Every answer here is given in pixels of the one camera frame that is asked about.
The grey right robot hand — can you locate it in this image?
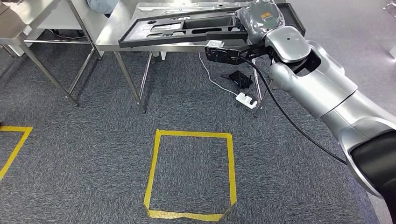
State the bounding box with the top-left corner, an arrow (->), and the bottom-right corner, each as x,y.
236,0 -> 285,44

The black plastic car part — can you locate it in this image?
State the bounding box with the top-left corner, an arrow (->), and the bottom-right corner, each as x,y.
118,2 -> 306,49

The stainless steel workbench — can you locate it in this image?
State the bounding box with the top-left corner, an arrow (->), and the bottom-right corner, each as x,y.
95,0 -> 287,118

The black router with antennas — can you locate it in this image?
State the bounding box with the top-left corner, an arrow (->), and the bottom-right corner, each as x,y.
221,70 -> 254,90

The white power strip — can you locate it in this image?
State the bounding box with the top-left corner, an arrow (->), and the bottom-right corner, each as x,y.
235,92 -> 258,109

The silver stamped metal panel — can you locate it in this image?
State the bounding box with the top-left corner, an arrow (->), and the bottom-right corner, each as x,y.
137,2 -> 248,16

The yellow floor tape outline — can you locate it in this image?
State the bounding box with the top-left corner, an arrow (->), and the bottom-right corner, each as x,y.
143,129 -> 238,222
0,126 -> 33,182

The person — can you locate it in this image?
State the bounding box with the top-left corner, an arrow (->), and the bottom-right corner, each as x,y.
86,0 -> 120,16

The stainless steel table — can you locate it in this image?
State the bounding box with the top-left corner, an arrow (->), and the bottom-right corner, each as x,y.
0,0 -> 104,107

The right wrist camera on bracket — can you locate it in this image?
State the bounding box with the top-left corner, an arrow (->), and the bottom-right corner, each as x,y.
204,40 -> 270,65

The white power cable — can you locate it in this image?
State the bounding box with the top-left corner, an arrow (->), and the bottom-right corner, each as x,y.
198,52 -> 240,97

